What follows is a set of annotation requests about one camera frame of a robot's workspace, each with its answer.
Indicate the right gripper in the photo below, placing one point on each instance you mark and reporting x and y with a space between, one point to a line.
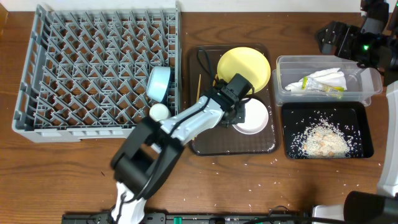
350 34

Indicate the white pink bowl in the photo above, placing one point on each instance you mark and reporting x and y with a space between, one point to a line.
256 118

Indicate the yellow plate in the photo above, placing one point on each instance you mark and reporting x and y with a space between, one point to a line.
248 62

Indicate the wrapper and napkin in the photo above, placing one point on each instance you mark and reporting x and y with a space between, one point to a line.
327 82

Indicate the white paper cup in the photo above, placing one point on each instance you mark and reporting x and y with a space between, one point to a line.
159 112

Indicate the light blue bowl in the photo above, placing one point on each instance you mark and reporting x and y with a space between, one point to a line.
158 83

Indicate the rice and food scraps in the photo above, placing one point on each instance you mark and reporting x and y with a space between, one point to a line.
324 139

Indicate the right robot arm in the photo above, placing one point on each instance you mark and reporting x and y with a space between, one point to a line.
373 44

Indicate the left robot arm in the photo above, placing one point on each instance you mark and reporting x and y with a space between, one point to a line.
148 155

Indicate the black waste tray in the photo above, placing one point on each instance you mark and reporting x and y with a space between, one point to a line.
296 115

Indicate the grey dishwasher rack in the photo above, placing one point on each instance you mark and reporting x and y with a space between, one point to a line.
86 73

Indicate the left wooden chopstick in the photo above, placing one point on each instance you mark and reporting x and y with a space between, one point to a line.
198 88

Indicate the dark brown serving tray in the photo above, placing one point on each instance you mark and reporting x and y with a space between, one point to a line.
228 141

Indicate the clear plastic bin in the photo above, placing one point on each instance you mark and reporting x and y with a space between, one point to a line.
362 83

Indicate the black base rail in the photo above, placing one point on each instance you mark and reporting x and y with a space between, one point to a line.
161 218

